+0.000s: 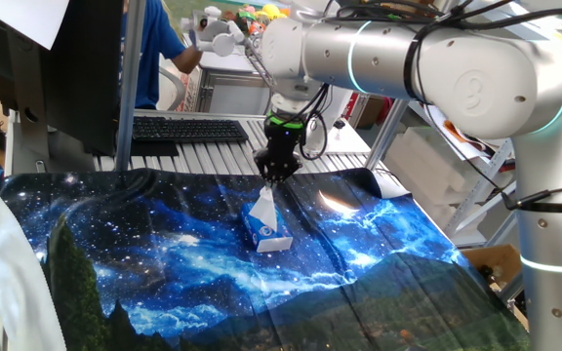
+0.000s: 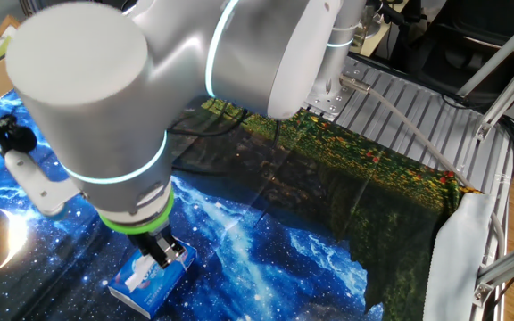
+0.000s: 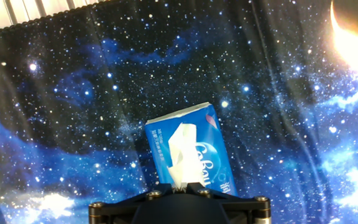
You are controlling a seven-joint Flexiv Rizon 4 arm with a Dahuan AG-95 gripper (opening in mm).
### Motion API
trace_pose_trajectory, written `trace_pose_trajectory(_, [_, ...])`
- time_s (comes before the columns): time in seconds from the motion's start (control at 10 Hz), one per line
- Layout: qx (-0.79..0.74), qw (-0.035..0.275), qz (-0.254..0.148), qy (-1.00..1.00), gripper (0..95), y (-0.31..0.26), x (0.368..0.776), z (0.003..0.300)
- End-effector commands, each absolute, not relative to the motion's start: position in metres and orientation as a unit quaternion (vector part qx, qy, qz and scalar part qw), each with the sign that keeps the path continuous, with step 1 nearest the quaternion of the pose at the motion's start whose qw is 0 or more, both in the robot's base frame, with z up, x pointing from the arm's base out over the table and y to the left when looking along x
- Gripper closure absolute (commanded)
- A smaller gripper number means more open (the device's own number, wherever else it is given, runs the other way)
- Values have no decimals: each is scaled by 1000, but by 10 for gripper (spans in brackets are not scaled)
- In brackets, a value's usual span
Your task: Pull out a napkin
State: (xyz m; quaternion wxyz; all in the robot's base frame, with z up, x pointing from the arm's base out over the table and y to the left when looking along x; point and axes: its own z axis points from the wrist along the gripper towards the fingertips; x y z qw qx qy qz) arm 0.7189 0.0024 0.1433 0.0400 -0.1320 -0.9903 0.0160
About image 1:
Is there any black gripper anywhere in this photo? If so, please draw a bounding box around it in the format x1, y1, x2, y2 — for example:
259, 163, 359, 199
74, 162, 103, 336
254, 126, 307, 186

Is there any white paper napkin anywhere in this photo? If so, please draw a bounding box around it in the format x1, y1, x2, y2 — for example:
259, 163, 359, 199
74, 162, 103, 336
249, 186, 279, 233

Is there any bare person forearm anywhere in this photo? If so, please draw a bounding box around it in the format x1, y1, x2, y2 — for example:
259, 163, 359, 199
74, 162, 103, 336
171, 43, 204, 75

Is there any blue tissue pack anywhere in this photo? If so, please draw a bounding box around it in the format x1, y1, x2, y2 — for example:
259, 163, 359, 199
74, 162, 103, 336
240, 202, 295, 254

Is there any grey workbench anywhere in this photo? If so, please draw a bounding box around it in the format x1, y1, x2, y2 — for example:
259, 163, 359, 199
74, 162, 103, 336
195, 67, 275, 116

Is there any black keyboard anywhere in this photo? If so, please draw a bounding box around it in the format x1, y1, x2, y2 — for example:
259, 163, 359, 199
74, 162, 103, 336
132, 116, 251, 144

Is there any white box with red print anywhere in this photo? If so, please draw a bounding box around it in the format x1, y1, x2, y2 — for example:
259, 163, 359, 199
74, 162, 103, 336
176, 65, 205, 113

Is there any small brown carton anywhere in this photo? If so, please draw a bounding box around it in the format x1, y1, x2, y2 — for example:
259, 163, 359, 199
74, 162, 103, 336
356, 95, 390, 131

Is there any black flat pad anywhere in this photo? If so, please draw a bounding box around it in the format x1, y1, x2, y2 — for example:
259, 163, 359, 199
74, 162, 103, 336
117, 138, 181, 158

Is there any white office chair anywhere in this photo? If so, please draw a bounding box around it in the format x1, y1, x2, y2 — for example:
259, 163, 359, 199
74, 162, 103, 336
152, 62, 185, 112

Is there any white articulated haptic device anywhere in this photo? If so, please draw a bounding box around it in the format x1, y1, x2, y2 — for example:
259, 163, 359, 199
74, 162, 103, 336
181, 5, 254, 58

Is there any galaxy print tablecloth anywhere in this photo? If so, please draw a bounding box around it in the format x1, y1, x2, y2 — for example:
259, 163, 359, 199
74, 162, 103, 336
0, 167, 531, 351

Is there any white foam packaging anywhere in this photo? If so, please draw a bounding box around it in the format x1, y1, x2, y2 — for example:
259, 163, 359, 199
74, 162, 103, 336
382, 126, 487, 230

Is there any person in blue shirt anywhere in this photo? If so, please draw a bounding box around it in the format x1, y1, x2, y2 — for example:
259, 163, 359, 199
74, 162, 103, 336
120, 0, 187, 109

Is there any black computer monitor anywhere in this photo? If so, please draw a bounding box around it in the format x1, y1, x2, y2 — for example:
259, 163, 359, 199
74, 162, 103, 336
0, 0, 126, 158

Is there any brown cardboard box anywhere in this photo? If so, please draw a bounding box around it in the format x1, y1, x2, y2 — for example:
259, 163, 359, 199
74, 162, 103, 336
463, 243, 524, 293

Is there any grey monitor stand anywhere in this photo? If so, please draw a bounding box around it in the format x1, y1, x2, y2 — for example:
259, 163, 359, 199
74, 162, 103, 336
6, 28, 53, 175

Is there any white cloth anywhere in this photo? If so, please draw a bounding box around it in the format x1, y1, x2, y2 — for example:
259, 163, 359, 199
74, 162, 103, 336
0, 182, 67, 351

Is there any white paper sheet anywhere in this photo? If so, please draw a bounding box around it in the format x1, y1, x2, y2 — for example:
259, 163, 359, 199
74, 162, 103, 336
0, 0, 70, 51

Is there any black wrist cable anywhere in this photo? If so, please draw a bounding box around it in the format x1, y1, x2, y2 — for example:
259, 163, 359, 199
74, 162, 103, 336
298, 82, 332, 162

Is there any aluminium frame strut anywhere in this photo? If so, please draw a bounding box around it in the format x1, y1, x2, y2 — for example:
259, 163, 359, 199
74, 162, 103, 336
498, 270, 526, 306
363, 97, 409, 171
485, 209, 519, 248

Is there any aluminium frame post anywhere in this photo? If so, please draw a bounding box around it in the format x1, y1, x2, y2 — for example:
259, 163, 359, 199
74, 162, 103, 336
114, 0, 148, 172

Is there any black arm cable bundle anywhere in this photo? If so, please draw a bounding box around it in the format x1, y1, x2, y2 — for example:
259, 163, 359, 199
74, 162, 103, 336
322, 0, 562, 211

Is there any black cable strap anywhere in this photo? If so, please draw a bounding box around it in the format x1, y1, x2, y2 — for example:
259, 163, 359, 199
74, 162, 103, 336
514, 199, 562, 214

